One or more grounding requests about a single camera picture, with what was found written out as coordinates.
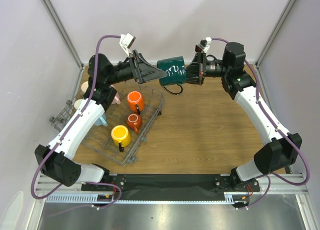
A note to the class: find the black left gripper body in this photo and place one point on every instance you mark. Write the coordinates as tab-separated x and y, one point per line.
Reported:
123	72

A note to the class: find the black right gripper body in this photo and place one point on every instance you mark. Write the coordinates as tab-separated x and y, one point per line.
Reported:
202	68

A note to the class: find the dark green mug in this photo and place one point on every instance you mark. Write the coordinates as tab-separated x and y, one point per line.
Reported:
176	73

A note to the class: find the pink faceted mug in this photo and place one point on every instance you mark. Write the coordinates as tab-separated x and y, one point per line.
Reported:
116	99

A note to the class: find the orange enamel mug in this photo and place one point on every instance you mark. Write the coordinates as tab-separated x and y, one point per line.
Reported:
135	101

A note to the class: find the cream floral tall mug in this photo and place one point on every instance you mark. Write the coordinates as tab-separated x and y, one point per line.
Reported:
84	87

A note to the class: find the red black patterned cup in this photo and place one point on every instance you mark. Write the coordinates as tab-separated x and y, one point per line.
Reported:
134	122

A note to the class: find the light blue mug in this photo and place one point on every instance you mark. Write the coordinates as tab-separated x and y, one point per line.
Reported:
101	121

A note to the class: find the steel brown tumbler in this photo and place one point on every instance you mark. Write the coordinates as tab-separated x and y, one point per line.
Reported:
78	104

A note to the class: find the yellow enamel mug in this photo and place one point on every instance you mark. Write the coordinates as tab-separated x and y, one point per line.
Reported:
121	137

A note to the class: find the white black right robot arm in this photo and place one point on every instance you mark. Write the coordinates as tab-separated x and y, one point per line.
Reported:
280	147

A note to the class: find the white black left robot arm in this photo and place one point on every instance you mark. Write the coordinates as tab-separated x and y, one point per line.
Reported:
55	160

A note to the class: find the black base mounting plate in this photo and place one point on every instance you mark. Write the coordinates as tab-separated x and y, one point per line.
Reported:
178	187

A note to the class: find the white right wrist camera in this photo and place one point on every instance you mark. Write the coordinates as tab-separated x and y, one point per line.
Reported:
203	46

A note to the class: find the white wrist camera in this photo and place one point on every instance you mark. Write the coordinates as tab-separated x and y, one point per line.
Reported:
203	46
126	41

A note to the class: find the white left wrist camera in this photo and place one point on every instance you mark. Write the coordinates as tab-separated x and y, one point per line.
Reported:
126	41

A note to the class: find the grey wire dish rack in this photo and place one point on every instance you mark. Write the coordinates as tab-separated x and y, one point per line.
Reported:
99	138

